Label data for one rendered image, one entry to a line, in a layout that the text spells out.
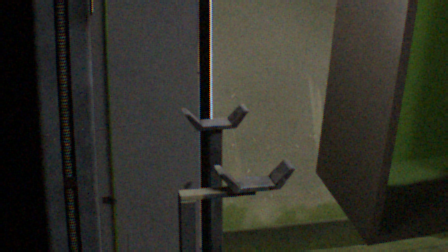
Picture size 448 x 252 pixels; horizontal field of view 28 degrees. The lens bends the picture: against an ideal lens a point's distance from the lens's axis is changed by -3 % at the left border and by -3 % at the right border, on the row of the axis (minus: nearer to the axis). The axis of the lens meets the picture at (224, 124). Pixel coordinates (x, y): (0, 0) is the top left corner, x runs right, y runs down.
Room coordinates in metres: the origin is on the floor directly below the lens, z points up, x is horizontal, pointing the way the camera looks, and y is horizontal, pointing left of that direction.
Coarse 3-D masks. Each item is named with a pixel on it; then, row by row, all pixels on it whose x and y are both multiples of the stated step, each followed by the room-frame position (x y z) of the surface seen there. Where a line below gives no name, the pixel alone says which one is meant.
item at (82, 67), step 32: (32, 0) 0.89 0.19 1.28; (64, 0) 0.90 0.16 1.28; (64, 32) 0.90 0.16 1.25; (64, 64) 0.89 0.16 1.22; (64, 96) 0.89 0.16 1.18; (64, 128) 0.89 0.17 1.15; (64, 160) 0.89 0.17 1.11; (64, 192) 0.90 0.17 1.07; (96, 192) 0.90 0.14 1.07; (64, 224) 0.89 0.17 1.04; (96, 224) 0.90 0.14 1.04
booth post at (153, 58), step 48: (96, 0) 1.40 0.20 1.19; (144, 0) 1.41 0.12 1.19; (192, 0) 1.43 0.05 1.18; (96, 48) 1.39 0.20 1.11; (144, 48) 1.41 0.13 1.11; (192, 48) 1.43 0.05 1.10; (96, 96) 1.39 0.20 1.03; (144, 96) 1.41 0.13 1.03; (192, 96) 1.43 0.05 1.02; (96, 144) 1.39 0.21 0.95; (144, 144) 1.41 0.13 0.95; (192, 144) 1.43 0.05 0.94; (144, 192) 1.41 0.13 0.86; (144, 240) 1.41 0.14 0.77
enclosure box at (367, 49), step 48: (384, 0) 2.00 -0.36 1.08; (432, 0) 2.34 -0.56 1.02; (336, 48) 2.25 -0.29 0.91; (384, 48) 2.00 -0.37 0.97; (432, 48) 2.37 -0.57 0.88; (336, 96) 2.24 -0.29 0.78; (384, 96) 1.99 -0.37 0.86; (432, 96) 2.41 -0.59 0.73; (336, 144) 2.23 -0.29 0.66; (384, 144) 1.97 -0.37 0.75; (432, 144) 2.45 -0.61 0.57; (336, 192) 2.21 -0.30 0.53; (384, 192) 2.00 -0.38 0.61; (432, 192) 2.28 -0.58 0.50; (384, 240) 2.04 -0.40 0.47
